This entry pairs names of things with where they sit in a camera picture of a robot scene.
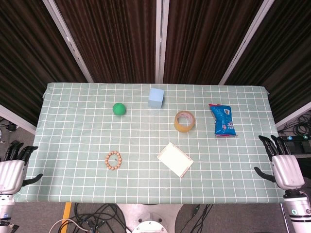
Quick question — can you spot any black cable bundle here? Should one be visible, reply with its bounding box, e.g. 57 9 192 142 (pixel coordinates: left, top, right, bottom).
188 203 216 230
72 203 127 233
279 113 311 137

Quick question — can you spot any white frame base rail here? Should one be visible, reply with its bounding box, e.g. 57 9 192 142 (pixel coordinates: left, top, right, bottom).
0 104 37 134
275 101 311 129

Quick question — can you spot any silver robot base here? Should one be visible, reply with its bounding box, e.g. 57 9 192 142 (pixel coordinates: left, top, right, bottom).
116 203 185 233

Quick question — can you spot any green checked tablecloth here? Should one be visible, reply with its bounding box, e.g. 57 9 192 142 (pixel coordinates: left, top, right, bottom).
13 82 286 204

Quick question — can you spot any pink plastic tray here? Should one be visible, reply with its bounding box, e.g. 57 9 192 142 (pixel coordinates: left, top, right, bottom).
157 142 194 179

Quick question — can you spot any dark brown curtain panel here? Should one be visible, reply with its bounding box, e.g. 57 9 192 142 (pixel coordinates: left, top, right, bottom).
163 0 264 85
225 0 311 123
54 0 161 83
0 0 89 127

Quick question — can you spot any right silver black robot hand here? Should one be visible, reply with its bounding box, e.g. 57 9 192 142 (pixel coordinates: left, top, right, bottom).
254 134 306 191

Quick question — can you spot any black button box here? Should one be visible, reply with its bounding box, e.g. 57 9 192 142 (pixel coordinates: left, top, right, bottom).
279 135 311 154

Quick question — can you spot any wooden bead bracelet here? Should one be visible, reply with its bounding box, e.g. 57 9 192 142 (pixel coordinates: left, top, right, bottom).
104 150 122 171

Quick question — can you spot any white cable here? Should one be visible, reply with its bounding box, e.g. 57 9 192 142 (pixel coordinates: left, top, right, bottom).
50 217 91 233

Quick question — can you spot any blue snack bag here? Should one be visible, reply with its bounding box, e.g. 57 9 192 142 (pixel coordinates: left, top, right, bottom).
208 103 238 138

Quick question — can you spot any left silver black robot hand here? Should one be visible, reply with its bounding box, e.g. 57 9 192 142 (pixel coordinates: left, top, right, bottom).
0 140 44 195

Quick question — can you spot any green ball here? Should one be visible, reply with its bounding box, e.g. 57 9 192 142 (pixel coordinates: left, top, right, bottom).
112 102 127 117

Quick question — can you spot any light blue cube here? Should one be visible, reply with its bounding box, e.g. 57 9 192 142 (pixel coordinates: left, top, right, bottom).
147 87 165 109

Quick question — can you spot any yellow packing tape roll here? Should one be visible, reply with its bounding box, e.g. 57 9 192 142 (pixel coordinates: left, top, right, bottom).
173 110 196 133

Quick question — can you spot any white slanted frame post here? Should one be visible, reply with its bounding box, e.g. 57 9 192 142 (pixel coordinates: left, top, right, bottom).
41 0 95 83
218 0 276 85

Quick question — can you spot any white upright frame post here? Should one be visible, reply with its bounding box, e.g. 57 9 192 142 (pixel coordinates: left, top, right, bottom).
160 0 170 83
155 0 164 83

